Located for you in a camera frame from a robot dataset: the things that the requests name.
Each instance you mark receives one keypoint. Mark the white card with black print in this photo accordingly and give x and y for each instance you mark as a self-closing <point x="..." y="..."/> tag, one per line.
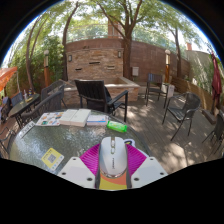
<point x="26" y="129"/>

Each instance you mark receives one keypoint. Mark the twin-trunk tree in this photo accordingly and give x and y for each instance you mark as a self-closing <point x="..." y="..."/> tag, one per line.
<point x="29" y="63"/>

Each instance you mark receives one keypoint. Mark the orange garden lamp post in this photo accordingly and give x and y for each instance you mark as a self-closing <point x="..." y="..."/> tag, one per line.
<point x="46" y="71"/>
<point x="167" y="68"/>

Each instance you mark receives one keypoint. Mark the forked tree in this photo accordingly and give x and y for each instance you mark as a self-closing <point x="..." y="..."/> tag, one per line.
<point x="126" y="53"/>

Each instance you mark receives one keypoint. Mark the black wall lantern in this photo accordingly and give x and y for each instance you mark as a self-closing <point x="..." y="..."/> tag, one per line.
<point x="70" y="58"/>
<point x="119" y="54"/>

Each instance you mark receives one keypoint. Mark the thin pale pink book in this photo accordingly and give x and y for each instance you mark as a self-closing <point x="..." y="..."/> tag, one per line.
<point x="97" y="120"/>

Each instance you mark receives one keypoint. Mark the stone brick wall fountain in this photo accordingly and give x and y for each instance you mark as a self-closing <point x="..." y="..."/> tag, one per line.
<point x="93" y="63"/>

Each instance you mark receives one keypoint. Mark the closed dark red umbrella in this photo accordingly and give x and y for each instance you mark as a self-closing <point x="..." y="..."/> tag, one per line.
<point x="216" y="80"/>

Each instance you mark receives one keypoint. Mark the green tissue pack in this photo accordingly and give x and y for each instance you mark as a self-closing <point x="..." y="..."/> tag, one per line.
<point x="116" y="126"/>

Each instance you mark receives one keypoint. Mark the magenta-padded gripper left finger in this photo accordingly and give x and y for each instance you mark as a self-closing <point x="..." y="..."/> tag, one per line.
<point x="76" y="171"/>

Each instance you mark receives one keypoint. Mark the colourful printed leaflet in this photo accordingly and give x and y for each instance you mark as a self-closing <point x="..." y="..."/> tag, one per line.
<point x="49" y="119"/>

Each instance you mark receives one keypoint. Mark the yellow square card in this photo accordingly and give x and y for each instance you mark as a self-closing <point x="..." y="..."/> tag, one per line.
<point x="52" y="158"/>

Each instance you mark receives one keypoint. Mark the white computer mouse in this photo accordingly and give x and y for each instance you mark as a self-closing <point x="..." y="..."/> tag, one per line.
<point x="113" y="156"/>

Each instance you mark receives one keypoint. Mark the thick white book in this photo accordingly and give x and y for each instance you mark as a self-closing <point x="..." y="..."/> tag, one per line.
<point x="75" y="117"/>

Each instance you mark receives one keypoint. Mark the white paper sign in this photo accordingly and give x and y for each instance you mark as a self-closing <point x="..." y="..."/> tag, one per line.
<point x="170" y="90"/>

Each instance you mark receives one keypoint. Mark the thin straight tree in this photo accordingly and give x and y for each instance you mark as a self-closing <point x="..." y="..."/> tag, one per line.
<point x="178" y="56"/>

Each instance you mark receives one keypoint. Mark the black slatted armchair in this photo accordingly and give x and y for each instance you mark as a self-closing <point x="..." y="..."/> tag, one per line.
<point x="91" y="91"/>

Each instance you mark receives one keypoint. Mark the grey wall utility box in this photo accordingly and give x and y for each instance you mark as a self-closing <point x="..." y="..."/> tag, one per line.
<point x="135" y="71"/>

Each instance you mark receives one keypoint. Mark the slender curved tree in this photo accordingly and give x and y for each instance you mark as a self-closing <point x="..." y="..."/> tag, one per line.
<point x="65" y="50"/>

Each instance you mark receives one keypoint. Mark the orange patio umbrella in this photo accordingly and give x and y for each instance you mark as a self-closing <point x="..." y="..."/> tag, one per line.
<point x="6" y="75"/>

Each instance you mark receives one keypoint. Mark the dark round side table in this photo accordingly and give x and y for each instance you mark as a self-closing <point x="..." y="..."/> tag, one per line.
<point x="23" y="105"/>

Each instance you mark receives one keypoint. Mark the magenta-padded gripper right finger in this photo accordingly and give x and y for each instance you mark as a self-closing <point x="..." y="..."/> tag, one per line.
<point x="148" y="171"/>

